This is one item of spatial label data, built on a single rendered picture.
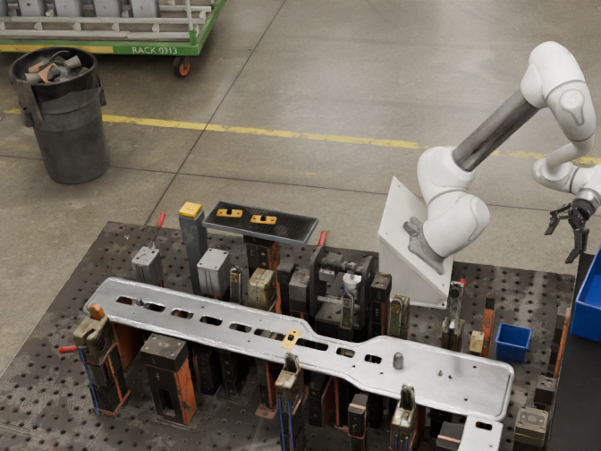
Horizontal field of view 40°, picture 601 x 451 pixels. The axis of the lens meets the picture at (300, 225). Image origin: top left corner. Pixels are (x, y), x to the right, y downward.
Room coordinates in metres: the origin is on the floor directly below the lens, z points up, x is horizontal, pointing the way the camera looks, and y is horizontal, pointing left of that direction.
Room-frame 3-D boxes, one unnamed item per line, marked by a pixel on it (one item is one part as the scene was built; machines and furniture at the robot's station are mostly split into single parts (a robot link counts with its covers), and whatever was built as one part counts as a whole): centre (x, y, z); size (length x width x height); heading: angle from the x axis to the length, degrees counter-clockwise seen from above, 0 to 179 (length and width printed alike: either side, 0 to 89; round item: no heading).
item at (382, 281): (1.93, -0.24, 0.91); 0.07 x 0.05 x 0.42; 157
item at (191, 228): (2.32, 0.37, 0.92); 0.08 x 0.08 x 0.44; 67
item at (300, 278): (2.01, 0.00, 0.89); 0.13 x 0.11 x 0.38; 157
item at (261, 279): (2.02, 0.14, 0.89); 0.13 x 0.11 x 0.38; 157
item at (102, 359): (1.87, 0.66, 0.88); 0.15 x 0.11 x 0.36; 157
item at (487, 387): (1.82, 0.07, 1.00); 1.38 x 0.22 x 0.02; 67
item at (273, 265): (2.22, 0.13, 0.92); 0.10 x 0.08 x 0.45; 67
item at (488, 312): (1.74, -0.53, 0.95); 0.03 x 0.01 x 0.50; 67
